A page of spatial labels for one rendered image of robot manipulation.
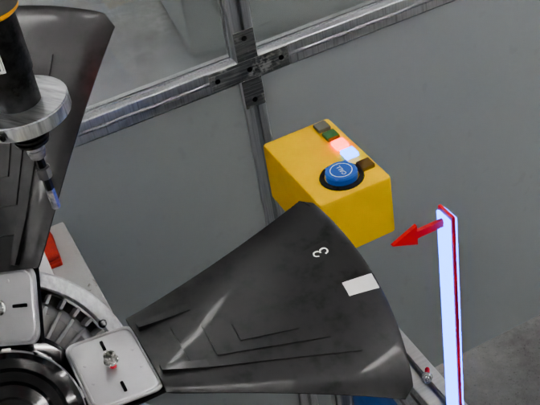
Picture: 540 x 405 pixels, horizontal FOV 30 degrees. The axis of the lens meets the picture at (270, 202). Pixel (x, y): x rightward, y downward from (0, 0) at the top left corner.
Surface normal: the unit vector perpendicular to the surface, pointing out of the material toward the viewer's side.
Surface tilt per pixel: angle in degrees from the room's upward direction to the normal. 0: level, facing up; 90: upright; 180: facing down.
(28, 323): 53
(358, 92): 90
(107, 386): 6
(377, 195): 90
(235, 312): 10
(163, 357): 8
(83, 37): 40
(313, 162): 0
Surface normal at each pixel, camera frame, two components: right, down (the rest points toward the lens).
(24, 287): -0.58, -0.01
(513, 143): 0.44, 0.51
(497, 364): -0.15, -0.77
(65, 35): -0.22, -0.16
